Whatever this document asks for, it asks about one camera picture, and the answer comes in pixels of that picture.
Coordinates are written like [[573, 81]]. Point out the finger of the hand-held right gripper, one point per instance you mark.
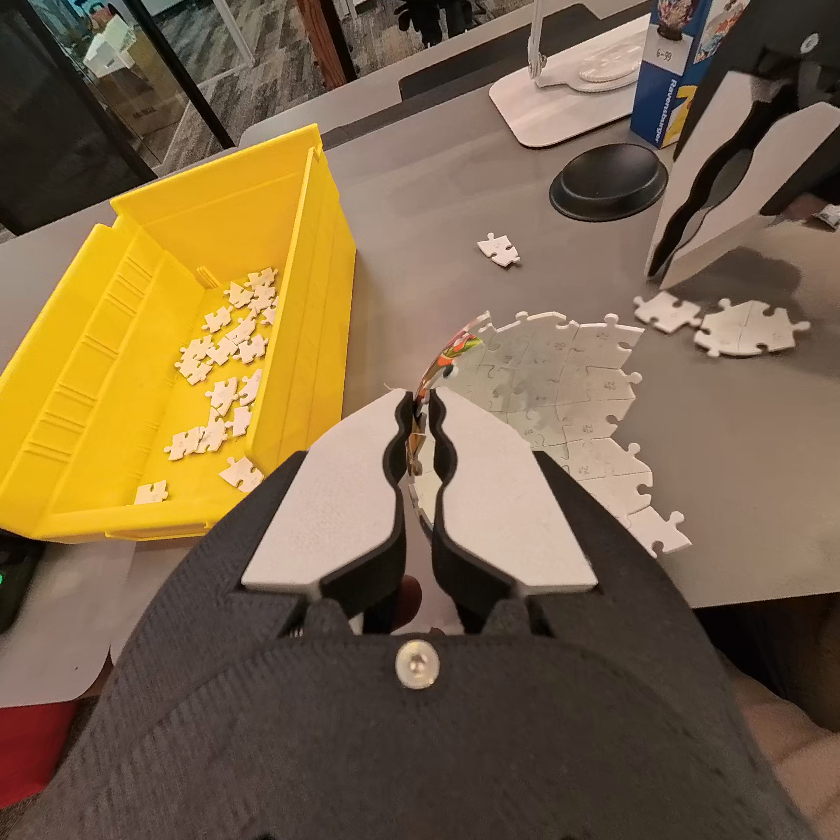
[[768, 170], [709, 131]]

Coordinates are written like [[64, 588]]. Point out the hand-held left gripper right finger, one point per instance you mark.
[[518, 518]]

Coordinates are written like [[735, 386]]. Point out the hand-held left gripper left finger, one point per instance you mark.
[[321, 512]]

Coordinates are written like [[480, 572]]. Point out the partly built puzzle ball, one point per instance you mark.
[[577, 407]]

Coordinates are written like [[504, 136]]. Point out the white puzzle piece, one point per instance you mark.
[[499, 249], [666, 312]]

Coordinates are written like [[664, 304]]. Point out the blue puzzle box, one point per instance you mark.
[[659, 98]]

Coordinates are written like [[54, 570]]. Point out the black round ball stand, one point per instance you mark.
[[607, 180]]

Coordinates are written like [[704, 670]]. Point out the pile of white puzzle pieces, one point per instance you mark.
[[223, 394]]

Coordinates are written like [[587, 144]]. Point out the white loose puzzle piece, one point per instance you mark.
[[499, 249]]

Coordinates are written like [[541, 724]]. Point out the person's left hand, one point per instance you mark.
[[410, 604]]

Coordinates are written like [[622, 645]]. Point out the white rounded object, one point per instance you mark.
[[558, 111]]

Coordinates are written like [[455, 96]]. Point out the yellow plastic bin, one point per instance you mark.
[[85, 361]]

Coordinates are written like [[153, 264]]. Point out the pale grey cardboard sheet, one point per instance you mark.
[[52, 623]]

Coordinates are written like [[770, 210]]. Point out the black office chair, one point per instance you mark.
[[433, 23]]

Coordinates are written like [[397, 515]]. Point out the red object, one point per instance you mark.
[[29, 748]]

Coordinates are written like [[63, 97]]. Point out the black framed glass partition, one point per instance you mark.
[[52, 131]]

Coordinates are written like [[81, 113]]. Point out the white cardboard box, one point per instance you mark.
[[111, 46]]

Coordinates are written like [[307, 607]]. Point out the brown wooden post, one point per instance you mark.
[[325, 39]]

